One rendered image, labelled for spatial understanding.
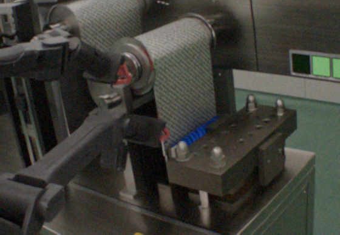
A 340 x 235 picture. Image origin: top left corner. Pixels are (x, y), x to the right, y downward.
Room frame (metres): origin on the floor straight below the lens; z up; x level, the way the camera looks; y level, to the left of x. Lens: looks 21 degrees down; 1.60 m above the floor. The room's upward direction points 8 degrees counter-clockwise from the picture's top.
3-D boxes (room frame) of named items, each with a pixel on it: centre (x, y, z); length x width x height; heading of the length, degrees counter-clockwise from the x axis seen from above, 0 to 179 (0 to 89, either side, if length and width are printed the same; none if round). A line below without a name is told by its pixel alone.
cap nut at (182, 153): (1.10, -0.01, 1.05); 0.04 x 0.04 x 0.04
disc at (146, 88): (1.19, 0.09, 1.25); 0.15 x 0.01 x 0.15; 49
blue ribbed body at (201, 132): (1.23, -0.06, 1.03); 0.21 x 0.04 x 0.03; 139
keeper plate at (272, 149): (1.15, -0.24, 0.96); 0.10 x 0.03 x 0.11; 139
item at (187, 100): (1.24, -0.04, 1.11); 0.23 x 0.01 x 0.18; 139
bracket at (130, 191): (1.19, 0.14, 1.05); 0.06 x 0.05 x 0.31; 139
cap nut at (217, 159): (1.05, -0.09, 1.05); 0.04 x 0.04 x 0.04
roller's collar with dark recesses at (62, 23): (1.34, 0.29, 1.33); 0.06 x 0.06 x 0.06; 49
